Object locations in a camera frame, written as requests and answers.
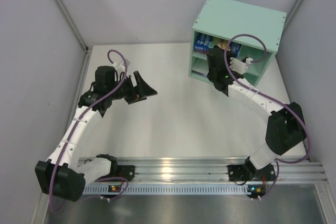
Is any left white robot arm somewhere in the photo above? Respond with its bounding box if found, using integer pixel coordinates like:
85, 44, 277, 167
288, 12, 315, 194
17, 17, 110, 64
35, 66, 157, 202

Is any green 104-storey treehouse book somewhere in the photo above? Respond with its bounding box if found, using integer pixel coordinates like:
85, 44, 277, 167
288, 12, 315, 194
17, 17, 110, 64
213, 37, 228, 49

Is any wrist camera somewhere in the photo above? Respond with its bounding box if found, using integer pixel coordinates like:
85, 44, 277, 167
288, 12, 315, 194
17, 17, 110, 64
112, 59, 131, 72
229, 57, 253, 74

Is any blue treehouse book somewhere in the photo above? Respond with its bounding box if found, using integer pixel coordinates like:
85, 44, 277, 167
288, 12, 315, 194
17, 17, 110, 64
193, 33, 242, 58

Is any aluminium mounting rail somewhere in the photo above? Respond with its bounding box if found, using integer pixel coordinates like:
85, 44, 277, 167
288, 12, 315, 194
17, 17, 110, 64
118, 157, 328, 184

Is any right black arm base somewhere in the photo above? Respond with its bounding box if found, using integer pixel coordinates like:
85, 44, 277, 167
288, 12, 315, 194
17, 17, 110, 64
227, 157, 276, 184

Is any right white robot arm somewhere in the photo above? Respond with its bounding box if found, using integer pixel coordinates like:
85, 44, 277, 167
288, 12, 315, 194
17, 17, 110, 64
207, 46, 308, 171

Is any pale green booklet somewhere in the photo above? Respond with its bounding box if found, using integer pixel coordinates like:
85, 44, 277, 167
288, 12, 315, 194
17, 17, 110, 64
192, 57, 208, 77

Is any perforated cable duct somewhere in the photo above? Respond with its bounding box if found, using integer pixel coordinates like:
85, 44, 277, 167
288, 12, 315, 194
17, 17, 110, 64
83, 184, 265, 195

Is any mint green wooden shelf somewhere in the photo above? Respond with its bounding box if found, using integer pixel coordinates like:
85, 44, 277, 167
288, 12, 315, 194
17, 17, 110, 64
189, 0, 287, 86

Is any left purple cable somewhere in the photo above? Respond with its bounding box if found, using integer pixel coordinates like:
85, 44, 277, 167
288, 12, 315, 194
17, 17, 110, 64
49, 50, 130, 213

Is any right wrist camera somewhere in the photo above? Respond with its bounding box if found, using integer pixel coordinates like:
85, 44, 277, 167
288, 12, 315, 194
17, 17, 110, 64
229, 57, 253, 74

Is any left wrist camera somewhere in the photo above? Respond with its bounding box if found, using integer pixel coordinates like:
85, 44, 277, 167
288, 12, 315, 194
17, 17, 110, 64
112, 59, 131, 72

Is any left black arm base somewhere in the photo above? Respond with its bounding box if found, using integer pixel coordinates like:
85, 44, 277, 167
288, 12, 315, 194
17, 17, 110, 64
96, 165, 135, 182

